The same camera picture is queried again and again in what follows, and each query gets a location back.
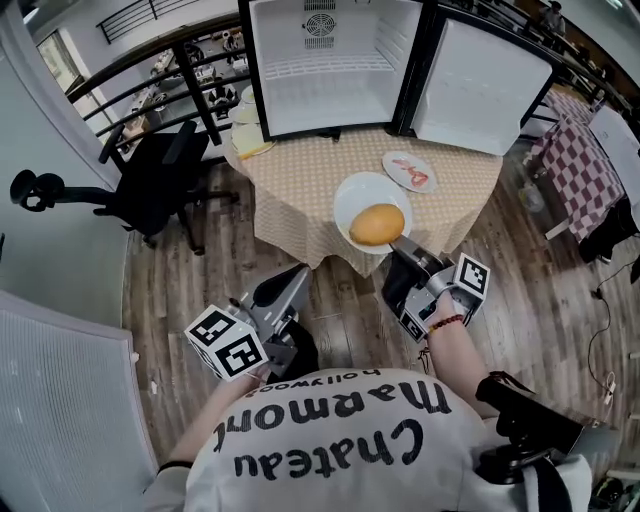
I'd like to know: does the orange mango fruit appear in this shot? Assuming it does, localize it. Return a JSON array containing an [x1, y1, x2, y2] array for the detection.
[[348, 203, 406, 247]]

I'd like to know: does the black bag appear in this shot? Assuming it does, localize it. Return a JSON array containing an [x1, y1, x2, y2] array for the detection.
[[578, 197, 640, 286]]

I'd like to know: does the person's right forearm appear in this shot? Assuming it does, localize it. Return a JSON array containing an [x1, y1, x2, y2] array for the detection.
[[424, 294, 490, 401]]

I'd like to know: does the white board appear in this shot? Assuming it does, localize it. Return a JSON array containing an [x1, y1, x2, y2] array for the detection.
[[588, 103, 640, 202]]

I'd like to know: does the white plate red print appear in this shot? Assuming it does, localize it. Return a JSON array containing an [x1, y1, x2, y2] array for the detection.
[[382, 151, 440, 195]]

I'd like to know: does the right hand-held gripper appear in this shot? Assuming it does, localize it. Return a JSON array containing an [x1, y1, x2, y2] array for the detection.
[[388, 234, 491, 344]]

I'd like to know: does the black office chair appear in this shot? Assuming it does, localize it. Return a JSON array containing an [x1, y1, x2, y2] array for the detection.
[[9, 119, 241, 256]]

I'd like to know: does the person's left forearm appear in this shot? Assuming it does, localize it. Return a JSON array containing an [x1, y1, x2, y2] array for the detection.
[[167, 369, 274, 464]]

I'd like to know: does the black floor cable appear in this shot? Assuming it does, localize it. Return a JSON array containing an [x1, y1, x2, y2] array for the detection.
[[585, 249, 640, 401]]

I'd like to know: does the purple checkered tablecloth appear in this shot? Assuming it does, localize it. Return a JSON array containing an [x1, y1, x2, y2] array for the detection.
[[532, 89, 629, 245]]

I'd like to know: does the mini fridge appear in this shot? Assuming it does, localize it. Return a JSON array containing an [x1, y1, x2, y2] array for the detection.
[[238, 0, 566, 156]]

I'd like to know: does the person's left leg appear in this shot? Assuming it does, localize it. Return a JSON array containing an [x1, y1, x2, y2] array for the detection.
[[285, 319, 321, 382]]

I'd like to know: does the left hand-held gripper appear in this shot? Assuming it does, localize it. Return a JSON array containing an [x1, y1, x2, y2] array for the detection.
[[183, 264, 314, 384]]

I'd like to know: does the black metal railing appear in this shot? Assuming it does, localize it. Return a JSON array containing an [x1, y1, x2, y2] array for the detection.
[[67, 14, 251, 166]]

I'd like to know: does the window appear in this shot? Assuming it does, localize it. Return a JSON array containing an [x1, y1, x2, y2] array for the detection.
[[37, 29, 85, 97]]

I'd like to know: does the white printed t-shirt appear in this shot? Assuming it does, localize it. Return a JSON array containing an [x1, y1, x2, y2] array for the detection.
[[144, 367, 594, 512]]

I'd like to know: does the white ribbed panel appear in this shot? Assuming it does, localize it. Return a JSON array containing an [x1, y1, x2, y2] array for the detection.
[[0, 289, 161, 512]]

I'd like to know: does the red bead bracelet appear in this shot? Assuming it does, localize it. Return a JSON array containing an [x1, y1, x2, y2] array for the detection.
[[427, 313, 467, 335]]

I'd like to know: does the white charger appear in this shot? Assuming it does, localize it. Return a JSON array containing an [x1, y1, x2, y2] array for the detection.
[[601, 369, 620, 407]]

